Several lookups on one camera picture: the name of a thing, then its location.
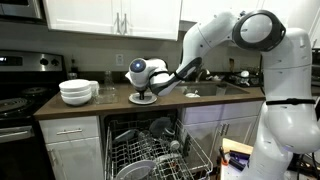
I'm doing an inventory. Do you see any dark bowl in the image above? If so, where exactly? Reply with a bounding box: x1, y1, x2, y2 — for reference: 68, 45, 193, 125
148, 116, 175, 139

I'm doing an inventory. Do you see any clear glass container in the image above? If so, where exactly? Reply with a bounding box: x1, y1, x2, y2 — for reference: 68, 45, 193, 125
93, 87, 119, 105

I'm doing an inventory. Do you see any clear glass bottle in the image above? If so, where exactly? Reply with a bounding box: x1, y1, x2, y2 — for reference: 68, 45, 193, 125
102, 70, 116, 94

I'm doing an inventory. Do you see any clear drinking glass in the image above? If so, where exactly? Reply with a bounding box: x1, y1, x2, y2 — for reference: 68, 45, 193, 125
137, 130, 151, 143

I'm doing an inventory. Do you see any grey cup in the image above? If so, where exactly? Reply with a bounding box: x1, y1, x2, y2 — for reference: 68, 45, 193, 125
163, 127, 176, 138

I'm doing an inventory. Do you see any white mug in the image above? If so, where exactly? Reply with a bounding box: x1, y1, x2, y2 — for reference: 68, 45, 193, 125
89, 80, 100, 98

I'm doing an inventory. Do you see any white sink cloth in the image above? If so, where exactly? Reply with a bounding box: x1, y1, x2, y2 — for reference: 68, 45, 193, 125
184, 92, 201, 99

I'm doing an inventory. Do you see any chrome faucet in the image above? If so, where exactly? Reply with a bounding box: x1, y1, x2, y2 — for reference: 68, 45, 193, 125
195, 67, 212, 83

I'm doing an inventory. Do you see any white ceramic bowl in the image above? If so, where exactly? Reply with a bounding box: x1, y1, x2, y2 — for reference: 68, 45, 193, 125
58, 78, 92, 93
60, 88, 93, 99
61, 92, 93, 107

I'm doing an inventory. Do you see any kitchen sink basin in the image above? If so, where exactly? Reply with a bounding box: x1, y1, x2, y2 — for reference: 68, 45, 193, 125
176, 81, 250, 98

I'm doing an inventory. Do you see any dark glass bottle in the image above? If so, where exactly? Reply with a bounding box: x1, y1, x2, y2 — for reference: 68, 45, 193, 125
69, 58, 80, 80

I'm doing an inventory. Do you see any white base cabinet drawer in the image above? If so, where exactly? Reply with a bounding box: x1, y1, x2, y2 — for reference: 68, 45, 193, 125
38, 115, 101, 145

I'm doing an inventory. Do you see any white base cabinet door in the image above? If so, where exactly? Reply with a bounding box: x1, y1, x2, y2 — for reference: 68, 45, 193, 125
45, 136, 105, 180

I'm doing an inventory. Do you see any white sink base cabinet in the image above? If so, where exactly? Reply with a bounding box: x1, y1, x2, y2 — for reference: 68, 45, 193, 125
179, 99, 264, 159

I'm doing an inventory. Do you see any orange and black tool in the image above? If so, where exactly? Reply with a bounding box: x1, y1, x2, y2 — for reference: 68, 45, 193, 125
218, 146, 230, 167

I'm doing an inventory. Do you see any black dish drying rack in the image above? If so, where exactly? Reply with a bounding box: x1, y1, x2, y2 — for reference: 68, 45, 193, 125
229, 68, 264, 88

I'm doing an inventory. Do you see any wooden board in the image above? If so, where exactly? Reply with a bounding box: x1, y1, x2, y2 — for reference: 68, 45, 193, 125
219, 137, 255, 180

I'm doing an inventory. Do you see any stainless steel stove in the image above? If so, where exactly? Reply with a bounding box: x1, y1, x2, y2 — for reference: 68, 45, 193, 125
0, 49, 68, 180

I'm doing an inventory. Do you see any stainless steel microwave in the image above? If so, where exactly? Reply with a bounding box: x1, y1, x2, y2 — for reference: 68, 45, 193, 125
0, 0, 47, 24

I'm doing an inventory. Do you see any white wall outlet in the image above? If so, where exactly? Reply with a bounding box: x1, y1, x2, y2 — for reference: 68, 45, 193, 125
115, 53, 125, 67

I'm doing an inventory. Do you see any silver cabinet door handle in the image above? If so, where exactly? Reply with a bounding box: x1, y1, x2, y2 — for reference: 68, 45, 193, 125
122, 13, 129, 36
114, 12, 121, 35

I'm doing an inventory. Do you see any wire dishwasher rack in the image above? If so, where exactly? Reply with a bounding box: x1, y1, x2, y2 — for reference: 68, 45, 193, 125
104, 118, 214, 180

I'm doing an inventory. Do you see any silver drawer handle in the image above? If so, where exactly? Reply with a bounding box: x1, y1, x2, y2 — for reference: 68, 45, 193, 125
56, 128, 84, 136

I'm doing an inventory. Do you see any white double-door wall cabinet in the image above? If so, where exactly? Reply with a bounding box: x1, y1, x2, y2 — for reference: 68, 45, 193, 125
42, 0, 183, 42

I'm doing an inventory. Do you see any white wall cabinet over sink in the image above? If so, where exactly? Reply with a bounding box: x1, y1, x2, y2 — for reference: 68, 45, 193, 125
179, 0, 264, 33

